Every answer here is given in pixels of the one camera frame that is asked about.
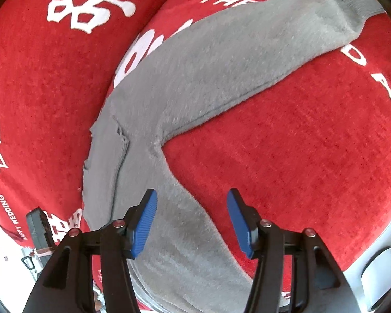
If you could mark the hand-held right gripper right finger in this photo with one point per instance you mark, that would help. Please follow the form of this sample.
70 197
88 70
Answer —
239 221

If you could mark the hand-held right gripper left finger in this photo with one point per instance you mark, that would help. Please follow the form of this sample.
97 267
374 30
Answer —
145 221

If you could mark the red printed blanket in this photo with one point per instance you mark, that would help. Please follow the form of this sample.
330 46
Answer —
296 153
42 88

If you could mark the white round container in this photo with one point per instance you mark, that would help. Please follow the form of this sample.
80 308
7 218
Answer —
378 277

